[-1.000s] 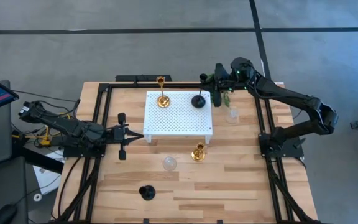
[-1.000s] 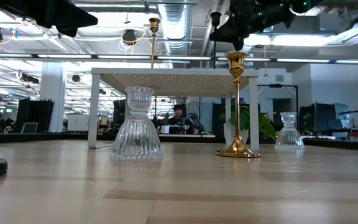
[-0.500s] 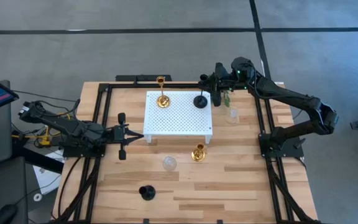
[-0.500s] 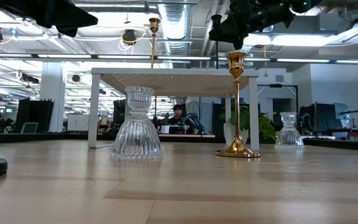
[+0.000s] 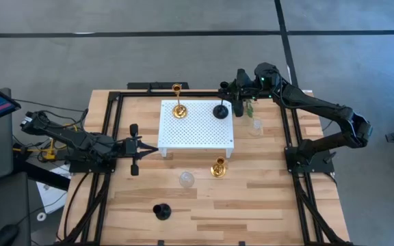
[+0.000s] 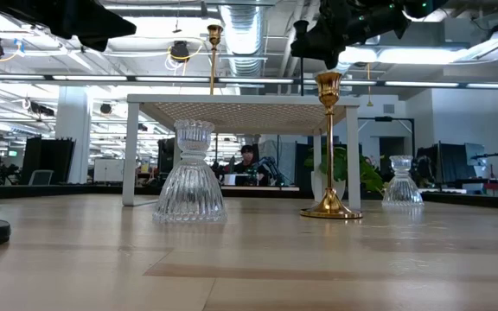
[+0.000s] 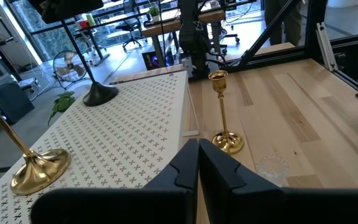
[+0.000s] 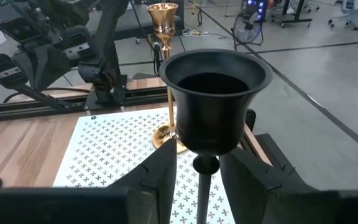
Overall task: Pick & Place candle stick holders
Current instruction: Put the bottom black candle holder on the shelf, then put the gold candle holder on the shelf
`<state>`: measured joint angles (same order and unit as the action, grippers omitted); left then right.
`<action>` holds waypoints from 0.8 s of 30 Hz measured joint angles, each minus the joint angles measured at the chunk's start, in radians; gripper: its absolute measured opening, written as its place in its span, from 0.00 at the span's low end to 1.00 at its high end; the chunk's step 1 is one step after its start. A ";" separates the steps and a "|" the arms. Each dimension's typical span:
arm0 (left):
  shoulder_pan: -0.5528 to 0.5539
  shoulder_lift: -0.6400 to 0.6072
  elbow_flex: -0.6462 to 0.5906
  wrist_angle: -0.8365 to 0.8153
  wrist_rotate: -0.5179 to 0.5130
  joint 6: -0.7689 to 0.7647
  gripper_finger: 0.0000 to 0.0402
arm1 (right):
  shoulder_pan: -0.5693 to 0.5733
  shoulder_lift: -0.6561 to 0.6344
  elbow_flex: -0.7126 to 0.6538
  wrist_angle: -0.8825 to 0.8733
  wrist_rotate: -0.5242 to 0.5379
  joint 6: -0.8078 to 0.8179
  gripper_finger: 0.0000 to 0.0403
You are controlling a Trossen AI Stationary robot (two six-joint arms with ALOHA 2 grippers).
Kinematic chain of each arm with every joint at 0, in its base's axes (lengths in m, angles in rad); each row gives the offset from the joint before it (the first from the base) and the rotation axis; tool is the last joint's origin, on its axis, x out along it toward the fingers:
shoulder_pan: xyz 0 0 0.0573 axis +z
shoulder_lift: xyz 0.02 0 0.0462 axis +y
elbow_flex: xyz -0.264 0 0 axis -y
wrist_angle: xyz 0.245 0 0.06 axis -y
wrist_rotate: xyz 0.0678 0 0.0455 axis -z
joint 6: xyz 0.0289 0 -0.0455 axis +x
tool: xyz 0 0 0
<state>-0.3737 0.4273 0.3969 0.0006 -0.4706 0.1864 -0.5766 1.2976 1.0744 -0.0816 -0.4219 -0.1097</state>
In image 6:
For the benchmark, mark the white plant pot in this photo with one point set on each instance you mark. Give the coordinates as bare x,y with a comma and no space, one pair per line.
339,188

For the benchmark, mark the tall gold candlestick holder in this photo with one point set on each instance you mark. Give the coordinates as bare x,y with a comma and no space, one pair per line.
215,32

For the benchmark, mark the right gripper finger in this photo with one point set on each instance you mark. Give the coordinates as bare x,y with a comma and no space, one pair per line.
327,43
334,10

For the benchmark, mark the grey office chair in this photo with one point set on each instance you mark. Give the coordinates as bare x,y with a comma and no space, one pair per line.
41,178

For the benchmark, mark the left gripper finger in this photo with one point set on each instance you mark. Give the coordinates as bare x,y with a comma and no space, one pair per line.
108,21

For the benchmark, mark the green artificial plant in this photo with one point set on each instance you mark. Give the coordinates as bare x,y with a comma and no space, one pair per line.
368,177

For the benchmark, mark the white cabinet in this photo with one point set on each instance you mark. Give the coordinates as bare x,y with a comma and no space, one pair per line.
108,170

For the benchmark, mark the short gold candlestick holder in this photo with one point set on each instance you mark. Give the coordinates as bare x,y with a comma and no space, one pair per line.
329,90

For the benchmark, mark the clear glass candle holder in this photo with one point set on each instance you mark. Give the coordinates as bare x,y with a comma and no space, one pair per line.
401,190
190,185

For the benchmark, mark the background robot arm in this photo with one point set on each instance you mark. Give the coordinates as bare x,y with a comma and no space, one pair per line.
270,166

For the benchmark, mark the white perforated metal shelf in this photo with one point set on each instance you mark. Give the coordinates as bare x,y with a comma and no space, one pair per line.
240,99

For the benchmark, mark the black partition panel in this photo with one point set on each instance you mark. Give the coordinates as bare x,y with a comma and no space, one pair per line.
54,157
448,162

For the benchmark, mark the silver ventilation duct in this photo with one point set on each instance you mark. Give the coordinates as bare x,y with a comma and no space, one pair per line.
244,43

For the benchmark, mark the tall black candlestick holder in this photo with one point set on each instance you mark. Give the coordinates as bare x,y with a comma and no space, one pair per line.
301,78

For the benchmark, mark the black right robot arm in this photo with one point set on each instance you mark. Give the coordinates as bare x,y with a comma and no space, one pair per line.
422,6

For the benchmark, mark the person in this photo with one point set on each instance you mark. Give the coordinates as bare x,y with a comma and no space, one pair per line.
247,166

